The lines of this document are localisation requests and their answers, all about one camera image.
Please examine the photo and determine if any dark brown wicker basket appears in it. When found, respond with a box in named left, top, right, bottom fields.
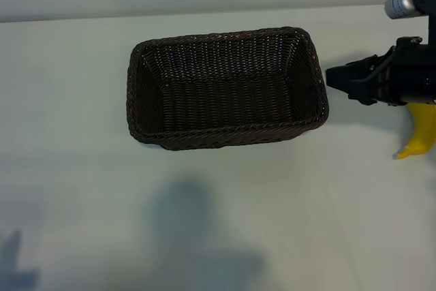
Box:
left=127, top=26, right=330, bottom=151

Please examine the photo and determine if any black right camera bracket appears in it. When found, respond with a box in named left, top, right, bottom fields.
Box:
left=410, top=0, right=436, bottom=46

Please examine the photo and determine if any yellow banana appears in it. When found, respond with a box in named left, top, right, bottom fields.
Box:
left=393, top=102, right=436, bottom=161

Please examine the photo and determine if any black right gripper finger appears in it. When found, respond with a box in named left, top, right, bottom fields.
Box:
left=325, top=54, right=379, bottom=89
left=345, top=79, right=375, bottom=106

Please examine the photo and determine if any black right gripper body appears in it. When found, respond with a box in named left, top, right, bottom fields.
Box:
left=369, top=36, right=426, bottom=106

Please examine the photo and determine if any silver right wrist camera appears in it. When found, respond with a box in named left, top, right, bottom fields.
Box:
left=384, top=0, right=418, bottom=20

